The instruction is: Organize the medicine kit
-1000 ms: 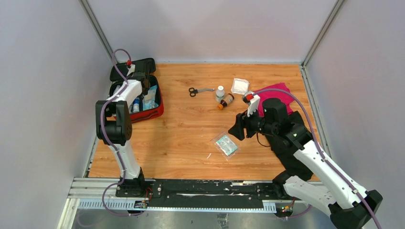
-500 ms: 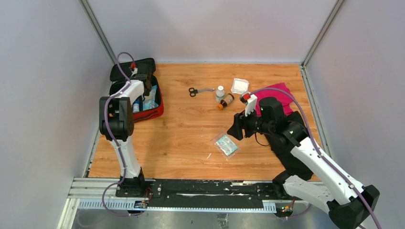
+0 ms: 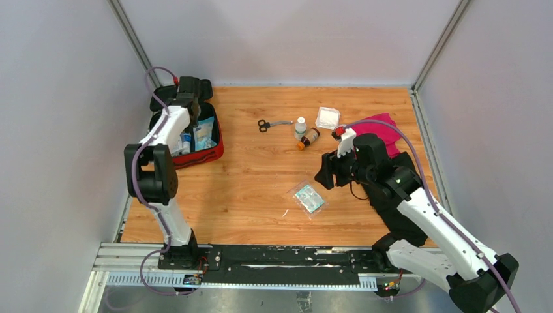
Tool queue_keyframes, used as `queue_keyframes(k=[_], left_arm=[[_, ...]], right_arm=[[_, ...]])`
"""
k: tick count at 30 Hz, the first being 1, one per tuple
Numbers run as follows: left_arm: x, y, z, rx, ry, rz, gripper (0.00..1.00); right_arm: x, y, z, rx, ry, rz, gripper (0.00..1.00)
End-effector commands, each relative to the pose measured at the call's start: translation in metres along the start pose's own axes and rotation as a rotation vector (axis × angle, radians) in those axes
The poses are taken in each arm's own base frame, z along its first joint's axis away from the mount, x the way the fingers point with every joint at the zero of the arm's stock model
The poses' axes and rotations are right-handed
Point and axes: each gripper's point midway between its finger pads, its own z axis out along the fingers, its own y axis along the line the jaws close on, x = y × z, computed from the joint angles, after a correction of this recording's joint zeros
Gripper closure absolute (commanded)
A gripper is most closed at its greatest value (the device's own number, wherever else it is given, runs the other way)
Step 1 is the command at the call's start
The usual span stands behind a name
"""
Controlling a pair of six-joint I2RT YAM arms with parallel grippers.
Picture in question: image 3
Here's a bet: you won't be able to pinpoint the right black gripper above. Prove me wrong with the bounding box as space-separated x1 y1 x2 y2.
314 143 374 190

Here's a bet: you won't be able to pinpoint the blue plaster pack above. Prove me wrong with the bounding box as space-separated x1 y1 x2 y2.
194 116 217 151

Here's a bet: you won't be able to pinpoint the white blue small bottle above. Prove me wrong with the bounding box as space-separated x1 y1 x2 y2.
181 133 191 155

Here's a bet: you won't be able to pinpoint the white gauze pack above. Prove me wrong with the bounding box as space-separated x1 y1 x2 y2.
315 106 340 130

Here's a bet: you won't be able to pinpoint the black handled scissors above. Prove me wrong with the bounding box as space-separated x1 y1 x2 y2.
258 119 293 133

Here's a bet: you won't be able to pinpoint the teal topped blister bag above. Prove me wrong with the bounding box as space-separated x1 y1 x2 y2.
170 140 183 157

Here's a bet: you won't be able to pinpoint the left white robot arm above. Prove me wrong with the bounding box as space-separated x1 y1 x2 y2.
124 76 201 269

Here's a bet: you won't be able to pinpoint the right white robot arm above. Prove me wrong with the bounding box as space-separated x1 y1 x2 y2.
315 134 519 312

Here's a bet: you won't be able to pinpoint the red black medicine case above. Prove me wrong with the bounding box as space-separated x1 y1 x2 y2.
155 76 224 169

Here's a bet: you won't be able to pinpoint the teal bandage plastic bag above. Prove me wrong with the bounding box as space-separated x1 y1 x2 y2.
288 180 329 219

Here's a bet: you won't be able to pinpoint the brown syrup bottle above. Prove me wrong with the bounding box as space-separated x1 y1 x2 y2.
297 127 320 151

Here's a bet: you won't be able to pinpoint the white pill bottle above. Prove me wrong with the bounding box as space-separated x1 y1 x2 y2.
294 117 307 140

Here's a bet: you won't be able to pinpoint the pink cloth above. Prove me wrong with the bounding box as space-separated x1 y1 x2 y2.
351 113 402 158

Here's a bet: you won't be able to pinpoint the black cloth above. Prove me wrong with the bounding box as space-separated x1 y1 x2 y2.
361 151 433 248

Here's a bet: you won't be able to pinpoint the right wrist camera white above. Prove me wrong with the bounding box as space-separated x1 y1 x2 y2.
337 128 357 158

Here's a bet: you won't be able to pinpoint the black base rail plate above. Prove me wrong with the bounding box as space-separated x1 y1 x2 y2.
157 245 406 287

